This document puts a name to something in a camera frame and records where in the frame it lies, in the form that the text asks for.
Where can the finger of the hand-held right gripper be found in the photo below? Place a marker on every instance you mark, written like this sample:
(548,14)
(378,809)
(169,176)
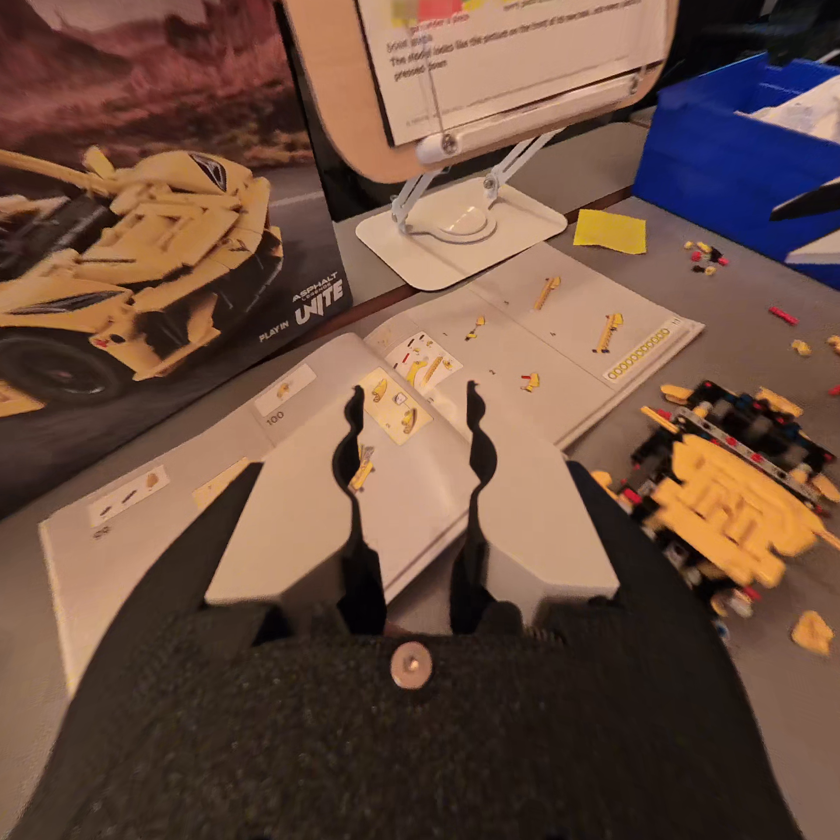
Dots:
(820,250)
(814,202)

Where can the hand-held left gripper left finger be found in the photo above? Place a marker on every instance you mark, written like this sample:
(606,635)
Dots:
(282,525)

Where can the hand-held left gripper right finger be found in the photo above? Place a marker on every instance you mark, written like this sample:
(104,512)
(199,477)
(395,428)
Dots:
(544,525)

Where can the yellow black toy car model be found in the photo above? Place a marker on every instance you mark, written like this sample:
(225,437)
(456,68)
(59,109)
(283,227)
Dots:
(722,512)

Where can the grey desk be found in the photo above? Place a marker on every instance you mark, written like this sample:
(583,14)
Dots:
(722,354)

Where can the scattered small toy pieces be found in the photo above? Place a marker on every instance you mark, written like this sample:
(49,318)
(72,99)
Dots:
(784,316)

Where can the blue storage bin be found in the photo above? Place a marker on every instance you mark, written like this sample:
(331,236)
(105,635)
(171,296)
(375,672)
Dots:
(709,164)

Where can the yellow paper note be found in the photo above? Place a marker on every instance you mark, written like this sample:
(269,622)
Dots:
(610,231)

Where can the building instruction booklet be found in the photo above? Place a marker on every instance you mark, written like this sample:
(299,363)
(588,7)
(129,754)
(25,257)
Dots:
(558,315)

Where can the printed instruction sheet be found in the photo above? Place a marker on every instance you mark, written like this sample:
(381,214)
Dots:
(525,65)

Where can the toy car set box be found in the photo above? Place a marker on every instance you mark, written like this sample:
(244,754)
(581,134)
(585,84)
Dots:
(131,229)

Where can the wooden document stand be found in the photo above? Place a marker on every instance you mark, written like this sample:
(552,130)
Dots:
(341,98)

